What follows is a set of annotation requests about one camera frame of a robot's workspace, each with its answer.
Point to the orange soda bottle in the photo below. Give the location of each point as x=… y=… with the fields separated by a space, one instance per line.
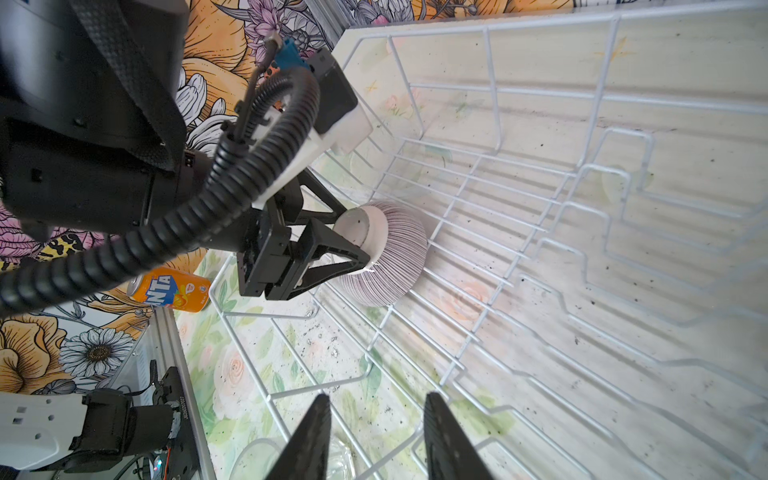
x=168 y=287

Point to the white wire dish rack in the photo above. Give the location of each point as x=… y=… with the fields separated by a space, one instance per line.
x=593 y=305

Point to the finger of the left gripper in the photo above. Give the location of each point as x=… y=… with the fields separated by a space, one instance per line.
x=305 y=198
x=319 y=255

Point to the striped grey bowl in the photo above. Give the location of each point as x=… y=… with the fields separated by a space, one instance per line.
x=396 y=242

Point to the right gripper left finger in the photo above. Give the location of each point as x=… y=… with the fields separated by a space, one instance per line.
x=305 y=456

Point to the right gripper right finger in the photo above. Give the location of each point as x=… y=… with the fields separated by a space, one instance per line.
x=449 y=453

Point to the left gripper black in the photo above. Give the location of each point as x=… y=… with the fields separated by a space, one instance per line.
x=92 y=138

